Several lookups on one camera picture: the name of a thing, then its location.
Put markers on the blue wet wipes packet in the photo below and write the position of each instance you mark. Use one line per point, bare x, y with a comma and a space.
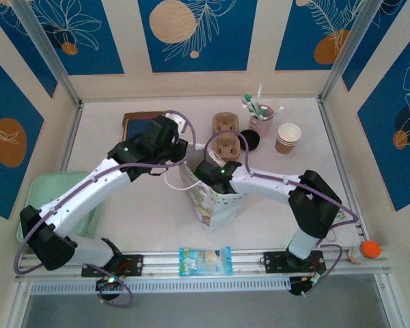
205, 261

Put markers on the printed sachet packet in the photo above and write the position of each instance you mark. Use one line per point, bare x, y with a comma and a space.
342, 214

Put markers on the aluminium frame post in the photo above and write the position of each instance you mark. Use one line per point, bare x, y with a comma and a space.
47, 48
352, 48

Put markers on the white paper takeout bag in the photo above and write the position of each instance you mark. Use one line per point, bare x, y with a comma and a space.
222, 215

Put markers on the green-tipped white stirrer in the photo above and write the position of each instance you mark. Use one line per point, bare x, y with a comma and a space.
245, 102
248, 98
260, 112

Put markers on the stack of brown paper cups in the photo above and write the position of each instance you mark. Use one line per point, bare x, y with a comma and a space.
287, 147

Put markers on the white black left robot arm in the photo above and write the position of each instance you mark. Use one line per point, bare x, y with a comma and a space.
89, 191

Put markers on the pink straw holder cup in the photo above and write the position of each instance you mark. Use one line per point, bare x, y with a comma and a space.
261, 126

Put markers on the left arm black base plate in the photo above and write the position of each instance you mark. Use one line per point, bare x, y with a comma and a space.
135, 264

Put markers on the brown cardboard napkin box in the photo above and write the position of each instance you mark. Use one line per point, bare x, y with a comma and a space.
130, 115

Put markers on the dark blue napkin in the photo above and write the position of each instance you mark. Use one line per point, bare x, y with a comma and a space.
136, 128

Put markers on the stack of black lids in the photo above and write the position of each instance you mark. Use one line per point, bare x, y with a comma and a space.
254, 140

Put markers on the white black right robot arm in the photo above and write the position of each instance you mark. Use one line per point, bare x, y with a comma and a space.
266, 186

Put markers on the mint green zip case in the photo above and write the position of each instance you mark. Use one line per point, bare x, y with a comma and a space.
44, 191

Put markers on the orange capped bottle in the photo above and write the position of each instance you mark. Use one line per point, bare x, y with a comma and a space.
370, 249

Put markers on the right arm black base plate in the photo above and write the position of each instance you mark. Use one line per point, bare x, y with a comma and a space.
273, 263

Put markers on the stack of pulp cup carriers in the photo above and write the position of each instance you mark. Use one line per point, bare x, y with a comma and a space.
225, 143

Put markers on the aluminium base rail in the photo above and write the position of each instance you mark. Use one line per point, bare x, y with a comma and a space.
246, 260

